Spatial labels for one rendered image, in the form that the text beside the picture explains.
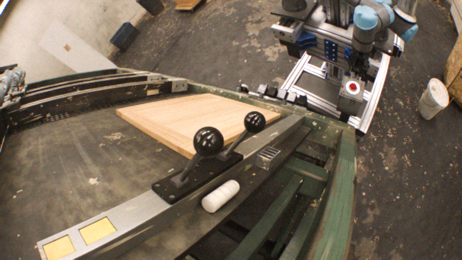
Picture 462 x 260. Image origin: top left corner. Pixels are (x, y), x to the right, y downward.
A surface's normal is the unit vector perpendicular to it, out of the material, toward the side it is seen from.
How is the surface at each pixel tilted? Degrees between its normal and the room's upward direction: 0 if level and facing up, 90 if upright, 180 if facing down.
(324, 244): 55
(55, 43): 90
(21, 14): 90
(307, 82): 0
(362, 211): 0
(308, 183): 35
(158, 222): 90
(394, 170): 0
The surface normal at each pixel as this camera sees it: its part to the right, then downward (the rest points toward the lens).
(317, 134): -0.56, 0.23
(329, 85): -0.38, -0.34
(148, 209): 0.14, -0.92
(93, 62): 0.73, 0.47
